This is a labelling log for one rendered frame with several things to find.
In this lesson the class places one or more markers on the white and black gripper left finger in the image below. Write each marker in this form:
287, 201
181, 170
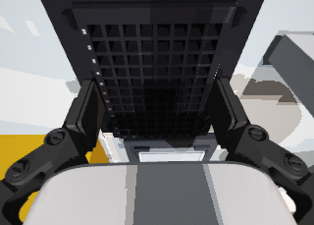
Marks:
63, 148

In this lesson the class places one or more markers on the black multiwell plate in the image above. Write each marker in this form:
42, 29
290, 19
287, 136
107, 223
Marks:
149, 89

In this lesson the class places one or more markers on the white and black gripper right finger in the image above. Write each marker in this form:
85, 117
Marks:
250, 144

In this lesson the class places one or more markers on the yellow open-top bin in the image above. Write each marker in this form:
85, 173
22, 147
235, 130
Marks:
14, 147

